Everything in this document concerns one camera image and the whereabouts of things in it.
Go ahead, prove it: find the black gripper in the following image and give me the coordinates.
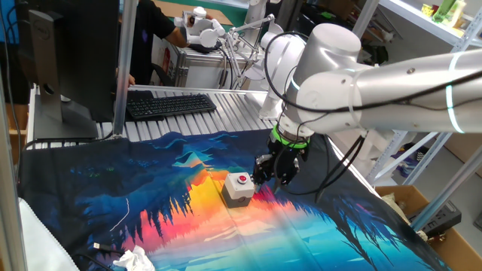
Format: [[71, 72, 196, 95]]
[[252, 137, 310, 193]]

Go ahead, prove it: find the white red push button box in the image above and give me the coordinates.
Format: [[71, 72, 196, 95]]
[[221, 172, 257, 209]]

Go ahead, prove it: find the colourful landscape print cloth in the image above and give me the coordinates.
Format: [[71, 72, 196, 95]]
[[17, 129, 453, 271]]

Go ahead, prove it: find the silver metal flight case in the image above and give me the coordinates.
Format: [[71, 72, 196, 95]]
[[176, 47, 261, 90]]

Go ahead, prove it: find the black computer keyboard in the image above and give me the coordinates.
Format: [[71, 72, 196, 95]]
[[125, 93, 218, 120]]

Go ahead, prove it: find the white articulated desk lamp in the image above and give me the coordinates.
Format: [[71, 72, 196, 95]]
[[221, 14, 278, 90]]

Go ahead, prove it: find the white articulated handheld device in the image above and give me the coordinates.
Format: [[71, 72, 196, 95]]
[[173, 6, 227, 48]]

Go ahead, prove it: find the crumpled white tissue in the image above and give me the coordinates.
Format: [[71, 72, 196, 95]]
[[112, 245, 156, 271]]

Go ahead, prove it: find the black plastic case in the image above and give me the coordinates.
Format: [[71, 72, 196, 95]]
[[408, 201, 462, 238]]

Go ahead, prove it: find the person in black shirt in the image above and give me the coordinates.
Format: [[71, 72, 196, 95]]
[[119, 0, 189, 87]]

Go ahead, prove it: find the brown cardboard box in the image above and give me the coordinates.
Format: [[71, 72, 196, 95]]
[[375, 184, 482, 271]]

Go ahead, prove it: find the black computer monitor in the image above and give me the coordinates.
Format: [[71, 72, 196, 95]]
[[14, 0, 121, 141]]

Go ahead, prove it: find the green plastic bottle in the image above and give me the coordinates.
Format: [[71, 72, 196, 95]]
[[432, 0, 457, 23]]

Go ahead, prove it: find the white metal shelf rack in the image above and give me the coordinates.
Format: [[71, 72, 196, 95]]
[[353, 0, 482, 185]]

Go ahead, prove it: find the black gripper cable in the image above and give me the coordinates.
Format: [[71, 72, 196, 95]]
[[278, 133, 366, 202]]

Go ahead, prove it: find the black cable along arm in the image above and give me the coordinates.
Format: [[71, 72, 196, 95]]
[[263, 31, 482, 114]]

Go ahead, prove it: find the aluminium frame post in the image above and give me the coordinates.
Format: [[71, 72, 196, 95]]
[[112, 0, 139, 137], [410, 146, 482, 231], [0, 75, 28, 271]]

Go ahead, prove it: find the black usb cable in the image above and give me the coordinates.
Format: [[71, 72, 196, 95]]
[[73, 242, 125, 271]]

